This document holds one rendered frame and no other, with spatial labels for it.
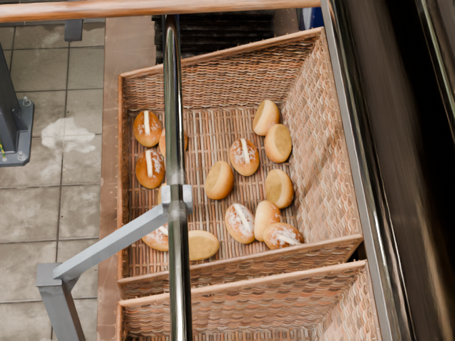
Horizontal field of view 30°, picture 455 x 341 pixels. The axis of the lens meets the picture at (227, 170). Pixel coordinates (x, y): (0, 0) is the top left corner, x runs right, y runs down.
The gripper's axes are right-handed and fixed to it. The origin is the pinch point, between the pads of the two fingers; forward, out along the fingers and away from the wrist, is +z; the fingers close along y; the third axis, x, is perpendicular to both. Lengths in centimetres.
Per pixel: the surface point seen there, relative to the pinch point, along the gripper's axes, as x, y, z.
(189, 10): -20.3, 0.5, 1.6
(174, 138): -17.0, 2.3, 27.3
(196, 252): -20, 57, 15
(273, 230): -36, 53, 14
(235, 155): -30, 56, -9
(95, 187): 11, 120, -47
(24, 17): 7.2, 0.5, 1.7
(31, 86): 34, 120, -90
